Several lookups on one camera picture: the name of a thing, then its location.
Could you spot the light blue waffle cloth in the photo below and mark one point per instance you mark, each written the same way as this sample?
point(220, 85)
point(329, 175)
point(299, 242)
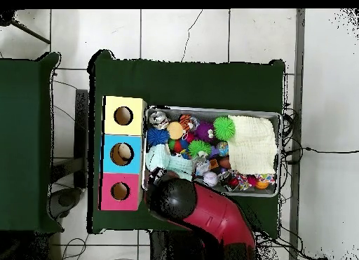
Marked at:
point(160, 159)

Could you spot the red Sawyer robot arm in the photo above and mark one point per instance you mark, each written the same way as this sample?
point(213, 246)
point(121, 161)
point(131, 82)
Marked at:
point(218, 215)

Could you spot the wooden box with three holes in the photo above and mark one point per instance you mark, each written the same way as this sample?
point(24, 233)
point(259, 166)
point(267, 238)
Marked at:
point(134, 164)

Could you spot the orange round sponge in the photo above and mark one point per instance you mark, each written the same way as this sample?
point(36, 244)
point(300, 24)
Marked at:
point(175, 130)

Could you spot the tiger plush toy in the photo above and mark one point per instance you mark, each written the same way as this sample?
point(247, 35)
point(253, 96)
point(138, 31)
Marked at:
point(185, 122)

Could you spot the green spiky toy with eyes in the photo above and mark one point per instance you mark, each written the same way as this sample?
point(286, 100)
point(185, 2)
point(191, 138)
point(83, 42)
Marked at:
point(197, 148)

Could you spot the blue spiky rubber ball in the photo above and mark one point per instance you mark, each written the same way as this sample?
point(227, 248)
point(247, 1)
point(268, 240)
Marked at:
point(158, 136)

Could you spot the purple spiky toy with eyes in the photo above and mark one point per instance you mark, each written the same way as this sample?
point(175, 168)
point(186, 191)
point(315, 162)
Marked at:
point(203, 131)

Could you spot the crushed silver drink can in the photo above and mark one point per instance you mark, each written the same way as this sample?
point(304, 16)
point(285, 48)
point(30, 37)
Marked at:
point(158, 119)

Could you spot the green spiky rubber ball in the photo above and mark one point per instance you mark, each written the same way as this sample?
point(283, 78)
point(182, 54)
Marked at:
point(224, 128)

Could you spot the white baseball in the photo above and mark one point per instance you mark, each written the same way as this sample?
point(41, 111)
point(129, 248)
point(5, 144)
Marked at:
point(210, 178)

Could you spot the dark green table cloth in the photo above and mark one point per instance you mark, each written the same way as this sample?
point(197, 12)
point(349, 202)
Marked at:
point(190, 83)

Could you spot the cream waffle cloth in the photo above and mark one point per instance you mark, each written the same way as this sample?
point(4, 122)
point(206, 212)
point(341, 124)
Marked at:
point(252, 145)

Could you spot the black stand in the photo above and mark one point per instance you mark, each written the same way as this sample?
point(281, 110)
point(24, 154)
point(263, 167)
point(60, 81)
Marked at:
point(81, 131)

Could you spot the grey round base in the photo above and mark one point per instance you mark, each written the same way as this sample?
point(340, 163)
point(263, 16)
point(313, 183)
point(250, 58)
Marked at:
point(66, 199)

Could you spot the dark green side table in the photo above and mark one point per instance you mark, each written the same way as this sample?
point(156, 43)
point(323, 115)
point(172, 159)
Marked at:
point(25, 131)

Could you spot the black tripod leg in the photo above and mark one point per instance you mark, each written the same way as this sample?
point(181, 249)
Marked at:
point(5, 19)

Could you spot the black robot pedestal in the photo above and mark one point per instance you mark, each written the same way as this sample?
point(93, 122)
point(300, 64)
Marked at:
point(165, 246)

